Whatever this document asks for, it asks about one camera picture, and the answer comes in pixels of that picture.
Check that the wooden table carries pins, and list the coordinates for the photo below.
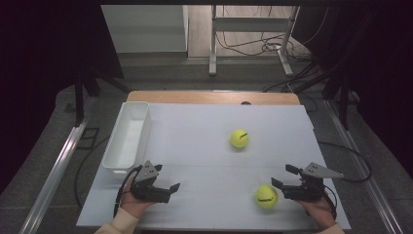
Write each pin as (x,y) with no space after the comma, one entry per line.
(211,97)

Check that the person's left hand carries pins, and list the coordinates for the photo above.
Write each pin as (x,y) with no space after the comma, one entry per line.
(131,203)

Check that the white plastic bin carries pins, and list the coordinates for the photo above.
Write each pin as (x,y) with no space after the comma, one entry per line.
(128,143)

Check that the dark curtain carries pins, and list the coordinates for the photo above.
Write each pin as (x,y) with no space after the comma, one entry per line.
(380,65)
(39,65)

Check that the tennis ball with black lettering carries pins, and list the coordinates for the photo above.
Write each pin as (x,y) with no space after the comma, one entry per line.
(266,196)

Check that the tennis ball with black stroke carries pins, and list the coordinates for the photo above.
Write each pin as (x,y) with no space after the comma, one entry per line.
(239,138)

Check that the person's right hand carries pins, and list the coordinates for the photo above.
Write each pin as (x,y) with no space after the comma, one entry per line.
(319,211)

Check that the aluminium rail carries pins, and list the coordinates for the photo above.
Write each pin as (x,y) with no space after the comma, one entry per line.
(363,169)
(53,175)

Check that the black stand legs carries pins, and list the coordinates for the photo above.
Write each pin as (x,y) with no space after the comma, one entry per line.
(79,97)
(343,97)

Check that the grey metal stand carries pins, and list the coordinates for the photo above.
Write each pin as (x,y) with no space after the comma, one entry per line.
(251,24)

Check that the white cabinet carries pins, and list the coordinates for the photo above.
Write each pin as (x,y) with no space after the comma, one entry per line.
(146,29)

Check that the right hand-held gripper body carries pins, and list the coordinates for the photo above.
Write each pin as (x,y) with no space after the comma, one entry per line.
(307,190)

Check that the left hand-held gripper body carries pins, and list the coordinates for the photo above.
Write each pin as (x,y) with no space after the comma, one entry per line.
(150,191)

